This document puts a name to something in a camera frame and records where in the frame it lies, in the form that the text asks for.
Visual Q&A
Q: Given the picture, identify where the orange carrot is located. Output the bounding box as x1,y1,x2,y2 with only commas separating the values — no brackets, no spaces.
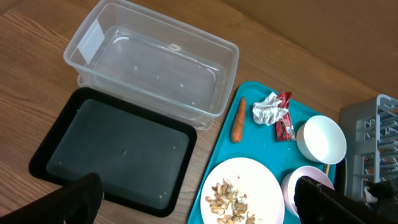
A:
231,97,246,143

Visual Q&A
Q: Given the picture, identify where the pink bowl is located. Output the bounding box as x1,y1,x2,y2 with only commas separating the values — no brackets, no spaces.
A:
281,166,335,217

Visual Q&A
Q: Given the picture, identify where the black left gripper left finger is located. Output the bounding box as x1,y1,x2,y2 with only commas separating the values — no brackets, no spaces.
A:
1,173,104,224

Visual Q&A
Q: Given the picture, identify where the clear plastic bin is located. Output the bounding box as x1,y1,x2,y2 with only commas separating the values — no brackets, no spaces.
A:
63,0,239,130

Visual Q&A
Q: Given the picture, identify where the red snack wrapper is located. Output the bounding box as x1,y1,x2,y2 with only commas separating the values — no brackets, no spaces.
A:
275,91,296,141

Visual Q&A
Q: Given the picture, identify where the teal tray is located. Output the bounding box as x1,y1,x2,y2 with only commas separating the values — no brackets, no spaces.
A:
187,82,325,224

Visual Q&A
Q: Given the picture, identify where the foil ball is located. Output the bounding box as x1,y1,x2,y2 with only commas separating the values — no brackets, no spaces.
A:
252,92,289,126

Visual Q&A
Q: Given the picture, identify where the white plate with food scraps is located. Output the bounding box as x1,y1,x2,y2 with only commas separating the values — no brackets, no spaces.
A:
200,157,285,223

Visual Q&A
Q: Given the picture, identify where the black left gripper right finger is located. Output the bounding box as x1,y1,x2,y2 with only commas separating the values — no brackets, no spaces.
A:
294,176,397,224

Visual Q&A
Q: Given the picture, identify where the black tray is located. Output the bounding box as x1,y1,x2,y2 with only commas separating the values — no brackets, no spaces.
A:
29,88,197,217

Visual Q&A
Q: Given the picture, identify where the wooden chopstick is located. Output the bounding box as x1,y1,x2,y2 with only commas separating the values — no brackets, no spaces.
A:
324,164,330,176

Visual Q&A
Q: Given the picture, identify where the grey dish rack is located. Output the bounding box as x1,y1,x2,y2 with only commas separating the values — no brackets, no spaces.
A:
339,94,397,200

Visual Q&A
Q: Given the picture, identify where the white bowl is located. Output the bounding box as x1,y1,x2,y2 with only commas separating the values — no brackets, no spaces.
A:
296,115,347,165

